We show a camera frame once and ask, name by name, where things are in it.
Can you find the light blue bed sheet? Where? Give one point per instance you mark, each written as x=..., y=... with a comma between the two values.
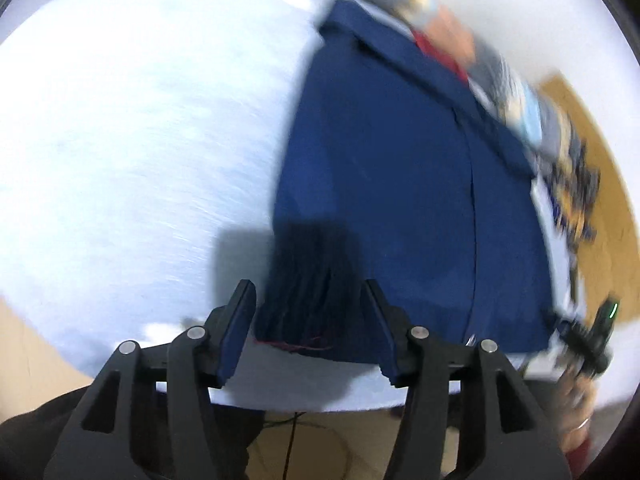
x=125, y=160

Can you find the person's right hand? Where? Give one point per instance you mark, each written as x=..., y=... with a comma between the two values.
x=575, y=405

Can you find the person's right forearm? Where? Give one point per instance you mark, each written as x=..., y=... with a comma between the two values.
x=581, y=460

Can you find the red cloth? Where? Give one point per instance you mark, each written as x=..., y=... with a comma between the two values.
x=445, y=59

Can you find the navy blue garment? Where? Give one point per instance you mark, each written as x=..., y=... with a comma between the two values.
x=390, y=185

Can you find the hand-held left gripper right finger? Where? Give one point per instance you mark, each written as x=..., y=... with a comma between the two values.
x=381, y=330

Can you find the patterned multicolour blanket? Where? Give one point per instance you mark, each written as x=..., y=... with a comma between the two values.
x=525, y=105

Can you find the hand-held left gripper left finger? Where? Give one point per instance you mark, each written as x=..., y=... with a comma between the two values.
x=236, y=330

